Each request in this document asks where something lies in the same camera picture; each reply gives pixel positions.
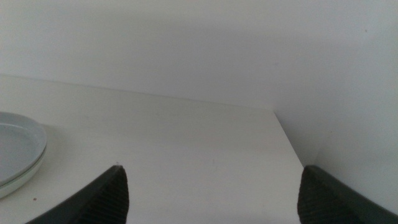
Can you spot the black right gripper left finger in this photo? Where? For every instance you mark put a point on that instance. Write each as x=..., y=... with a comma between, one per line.
x=102, y=199

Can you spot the white shallow bowl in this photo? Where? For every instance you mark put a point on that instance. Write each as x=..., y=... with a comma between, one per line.
x=18, y=185

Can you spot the grey-blue shallow bowl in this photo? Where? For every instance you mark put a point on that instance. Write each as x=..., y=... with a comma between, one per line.
x=15, y=146

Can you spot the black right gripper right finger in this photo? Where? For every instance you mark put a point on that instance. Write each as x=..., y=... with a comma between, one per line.
x=323, y=202

